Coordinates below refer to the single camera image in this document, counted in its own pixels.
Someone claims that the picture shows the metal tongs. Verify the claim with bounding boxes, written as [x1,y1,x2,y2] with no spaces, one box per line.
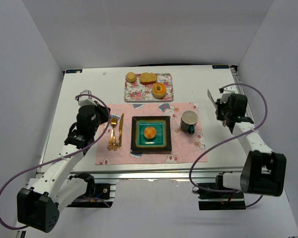
[207,90,226,127]

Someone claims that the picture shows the round orange-topped bun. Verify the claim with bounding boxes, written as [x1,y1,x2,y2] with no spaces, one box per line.
[144,126,156,140]

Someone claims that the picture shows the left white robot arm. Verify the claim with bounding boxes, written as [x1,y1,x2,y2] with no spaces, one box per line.
[17,102,110,233]

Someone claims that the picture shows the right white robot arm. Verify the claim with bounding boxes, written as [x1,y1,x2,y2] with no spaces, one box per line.
[209,93,287,196]

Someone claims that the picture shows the speckled bread slice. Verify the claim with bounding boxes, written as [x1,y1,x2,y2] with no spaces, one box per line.
[139,72,157,85]

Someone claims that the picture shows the gold knife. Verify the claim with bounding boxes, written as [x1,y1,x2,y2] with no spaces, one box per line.
[118,113,124,149]

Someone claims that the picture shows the gold fork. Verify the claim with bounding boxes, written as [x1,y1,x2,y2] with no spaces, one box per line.
[107,117,118,151]

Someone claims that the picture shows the dark green mug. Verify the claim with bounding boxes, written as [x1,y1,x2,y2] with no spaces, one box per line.
[180,111,198,135]

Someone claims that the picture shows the floral rectangular tray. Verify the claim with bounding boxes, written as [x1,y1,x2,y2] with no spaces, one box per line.
[124,73,174,103]

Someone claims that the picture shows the right blue label sticker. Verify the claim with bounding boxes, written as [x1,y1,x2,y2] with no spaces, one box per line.
[212,64,229,69]

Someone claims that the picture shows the blue label sticker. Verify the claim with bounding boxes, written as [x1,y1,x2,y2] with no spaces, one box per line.
[212,64,229,69]
[65,69,82,74]

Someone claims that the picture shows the left blue label sticker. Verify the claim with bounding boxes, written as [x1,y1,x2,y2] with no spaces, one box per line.
[65,69,82,74]

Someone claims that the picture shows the pink bunny placemat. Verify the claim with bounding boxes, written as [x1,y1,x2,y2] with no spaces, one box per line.
[95,102,206,166]

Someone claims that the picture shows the small round pale bun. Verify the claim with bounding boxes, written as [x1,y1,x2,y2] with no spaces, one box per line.
[126,72,137,83]

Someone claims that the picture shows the black and teal square plate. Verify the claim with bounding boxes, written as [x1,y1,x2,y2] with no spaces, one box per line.
[131,116,172,153]

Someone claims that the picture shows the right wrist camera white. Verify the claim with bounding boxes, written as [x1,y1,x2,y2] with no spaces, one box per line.
[219,86,236,104]

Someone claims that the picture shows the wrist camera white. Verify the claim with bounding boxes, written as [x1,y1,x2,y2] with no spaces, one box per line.
[219,86,236,104]
[75,89,96,107]

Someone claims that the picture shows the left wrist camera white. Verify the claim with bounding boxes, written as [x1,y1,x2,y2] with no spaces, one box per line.
[75,89,96,107]

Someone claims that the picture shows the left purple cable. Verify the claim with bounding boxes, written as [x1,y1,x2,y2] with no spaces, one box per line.
[0,94,112,230]

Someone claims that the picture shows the ring-shaped donut bread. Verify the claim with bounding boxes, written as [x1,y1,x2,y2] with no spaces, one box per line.
[152,83,166,99]

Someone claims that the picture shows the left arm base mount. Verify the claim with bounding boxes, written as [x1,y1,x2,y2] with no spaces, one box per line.
[67,173,113,208]

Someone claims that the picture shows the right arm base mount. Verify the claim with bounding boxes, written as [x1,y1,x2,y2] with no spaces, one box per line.
[192,186,246,211]

